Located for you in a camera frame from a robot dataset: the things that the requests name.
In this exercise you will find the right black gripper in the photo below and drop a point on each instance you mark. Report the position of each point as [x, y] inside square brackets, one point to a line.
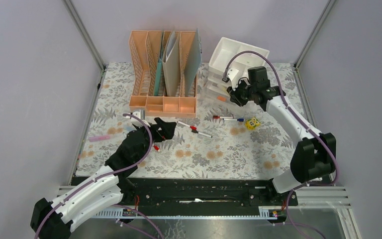
[234, 94]

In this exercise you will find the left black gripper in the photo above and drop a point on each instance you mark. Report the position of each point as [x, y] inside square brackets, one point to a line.
[166, 131]

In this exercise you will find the orange cap grey highlighter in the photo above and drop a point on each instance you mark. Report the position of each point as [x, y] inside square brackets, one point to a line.
[220, 98]

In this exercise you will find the teal folder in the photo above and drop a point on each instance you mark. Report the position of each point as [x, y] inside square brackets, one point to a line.
[159, 66]

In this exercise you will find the white plastic drawer unit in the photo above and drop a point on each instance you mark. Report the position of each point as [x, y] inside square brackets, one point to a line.
[221, 75]

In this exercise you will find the light blue folder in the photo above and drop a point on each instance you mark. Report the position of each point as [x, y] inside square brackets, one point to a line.
[193, 63]

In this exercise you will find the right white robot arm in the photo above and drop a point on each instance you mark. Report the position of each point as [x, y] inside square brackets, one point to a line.
[314, 151]

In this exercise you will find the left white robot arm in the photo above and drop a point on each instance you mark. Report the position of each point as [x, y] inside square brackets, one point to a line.
[109, 185]

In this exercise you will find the floral patterned desk mat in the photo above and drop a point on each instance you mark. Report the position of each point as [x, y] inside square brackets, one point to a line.
[233, 152]

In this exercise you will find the blue cap whiteboard marker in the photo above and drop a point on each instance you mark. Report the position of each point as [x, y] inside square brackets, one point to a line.
[234, 119]

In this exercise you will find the black cap white marker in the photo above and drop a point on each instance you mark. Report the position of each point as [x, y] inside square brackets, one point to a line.
[201, 133]

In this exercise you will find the yellow owl eraser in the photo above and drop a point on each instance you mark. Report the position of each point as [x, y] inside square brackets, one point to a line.
[252, 123]

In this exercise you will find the red cap marker near drawers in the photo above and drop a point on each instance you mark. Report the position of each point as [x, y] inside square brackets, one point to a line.
[222, 117]

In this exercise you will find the orange plastic file organizer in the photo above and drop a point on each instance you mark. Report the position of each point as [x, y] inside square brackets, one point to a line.
[144, 48]

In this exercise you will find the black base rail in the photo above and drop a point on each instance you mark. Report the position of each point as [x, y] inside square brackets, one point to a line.
[203, 197]

